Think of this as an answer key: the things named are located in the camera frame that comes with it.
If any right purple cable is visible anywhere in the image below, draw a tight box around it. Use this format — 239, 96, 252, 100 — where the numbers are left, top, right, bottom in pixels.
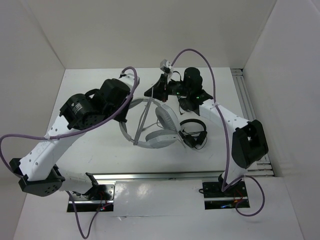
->
171, 48, 266, 217

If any black on-ear headphones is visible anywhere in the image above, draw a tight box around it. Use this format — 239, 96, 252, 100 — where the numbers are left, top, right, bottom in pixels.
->
178, 118, 208, 150
178, 96, 200, 116

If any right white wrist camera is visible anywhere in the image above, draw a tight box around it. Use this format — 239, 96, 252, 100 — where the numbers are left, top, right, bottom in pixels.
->
160, 59, 174, 79

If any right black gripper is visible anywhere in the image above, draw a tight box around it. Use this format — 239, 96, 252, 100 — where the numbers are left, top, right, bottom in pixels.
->
145, 72, 192, 102

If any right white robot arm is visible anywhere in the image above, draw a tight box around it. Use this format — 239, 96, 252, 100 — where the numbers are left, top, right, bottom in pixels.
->
144, 67, 269, 196

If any aluminium mounting rail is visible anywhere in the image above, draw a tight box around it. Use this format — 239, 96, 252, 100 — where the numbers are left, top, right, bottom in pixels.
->
59, 170, 251, 212

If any aluminium side rail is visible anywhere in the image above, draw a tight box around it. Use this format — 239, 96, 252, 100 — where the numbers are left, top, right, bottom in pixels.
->
230, 68, 275, 177

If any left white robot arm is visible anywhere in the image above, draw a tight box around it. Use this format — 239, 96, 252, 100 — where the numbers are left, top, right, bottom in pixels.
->
9, 72, 140, 200

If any white over-ear headphones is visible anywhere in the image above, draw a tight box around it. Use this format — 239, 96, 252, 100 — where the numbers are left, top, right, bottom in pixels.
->
119, 97, 182, 149

